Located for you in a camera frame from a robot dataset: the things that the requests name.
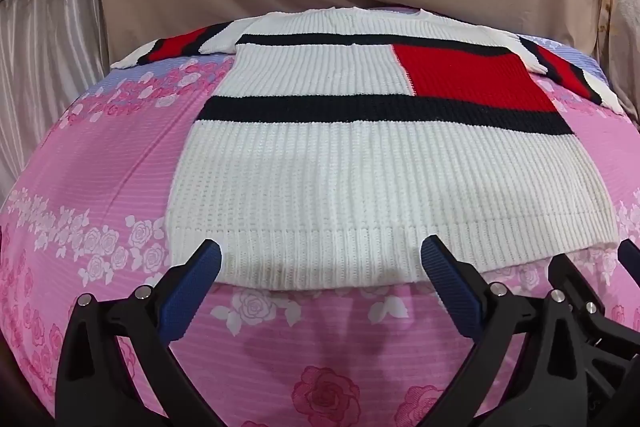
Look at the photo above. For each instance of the cream floral cloth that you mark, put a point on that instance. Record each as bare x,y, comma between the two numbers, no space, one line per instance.
622,32

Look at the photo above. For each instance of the pale satin curtain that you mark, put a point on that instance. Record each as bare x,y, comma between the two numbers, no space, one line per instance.
40,57

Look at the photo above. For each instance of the white knitted sweater red patch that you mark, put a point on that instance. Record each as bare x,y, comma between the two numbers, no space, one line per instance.
325,167

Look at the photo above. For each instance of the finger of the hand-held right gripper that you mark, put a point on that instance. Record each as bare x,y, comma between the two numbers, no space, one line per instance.
600,322
631,254

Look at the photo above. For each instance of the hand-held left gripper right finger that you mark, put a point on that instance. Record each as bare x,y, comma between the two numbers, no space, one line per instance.
450,289

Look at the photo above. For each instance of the pink floral bed sheet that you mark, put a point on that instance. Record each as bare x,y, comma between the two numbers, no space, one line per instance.
100,157

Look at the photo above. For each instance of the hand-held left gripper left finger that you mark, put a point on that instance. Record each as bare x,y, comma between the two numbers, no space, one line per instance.
195,289

